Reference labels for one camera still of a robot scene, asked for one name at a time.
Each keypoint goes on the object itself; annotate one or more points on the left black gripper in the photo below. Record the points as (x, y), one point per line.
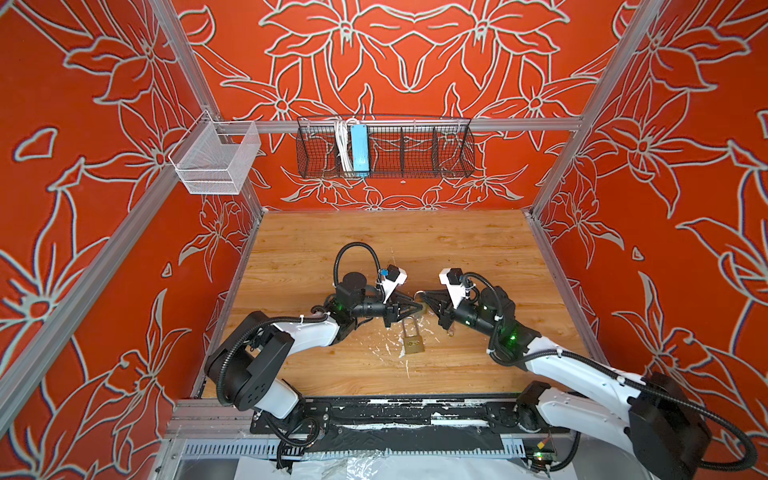
(390, 311)

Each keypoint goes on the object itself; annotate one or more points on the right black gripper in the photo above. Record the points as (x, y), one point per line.
(436, 299)

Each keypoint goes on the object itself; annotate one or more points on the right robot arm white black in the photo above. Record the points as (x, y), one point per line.
(648, 417)

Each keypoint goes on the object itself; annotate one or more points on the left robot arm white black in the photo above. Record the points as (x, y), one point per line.
(245, 367)

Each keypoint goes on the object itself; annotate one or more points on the long-shackle brass padlock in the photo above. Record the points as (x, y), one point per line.
(412, 339)

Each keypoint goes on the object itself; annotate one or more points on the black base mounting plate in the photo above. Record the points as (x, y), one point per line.
(432, 420)

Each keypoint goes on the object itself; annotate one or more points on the light blue box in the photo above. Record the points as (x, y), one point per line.
(360, 149)

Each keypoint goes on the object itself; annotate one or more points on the black wire basket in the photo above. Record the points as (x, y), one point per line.
(400, 147)

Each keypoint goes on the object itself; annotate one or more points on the white wire basket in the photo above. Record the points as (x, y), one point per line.
(215, 157)

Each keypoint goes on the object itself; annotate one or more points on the grey slotted cable duct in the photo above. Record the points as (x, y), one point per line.
(266, 449)

